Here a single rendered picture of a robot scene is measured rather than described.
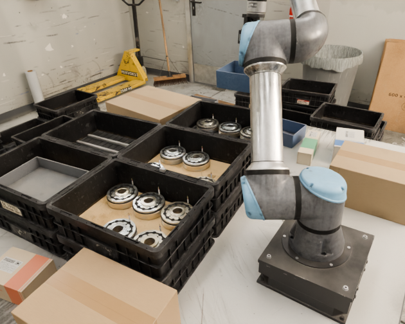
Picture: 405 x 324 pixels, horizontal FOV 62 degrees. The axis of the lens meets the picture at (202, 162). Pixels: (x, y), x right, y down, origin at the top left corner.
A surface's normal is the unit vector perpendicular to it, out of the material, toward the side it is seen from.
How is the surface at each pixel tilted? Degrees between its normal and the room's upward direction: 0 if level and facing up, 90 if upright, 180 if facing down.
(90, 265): 0
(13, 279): 0
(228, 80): 92
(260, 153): 61
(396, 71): 78
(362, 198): 90
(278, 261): 3
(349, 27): 90
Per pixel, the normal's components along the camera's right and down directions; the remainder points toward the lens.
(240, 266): -0.04, -0.85
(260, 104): -0.50, -0.06
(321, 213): -0.10, 0.52
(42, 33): 0.82, 0.27
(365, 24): -0.57, 0.45
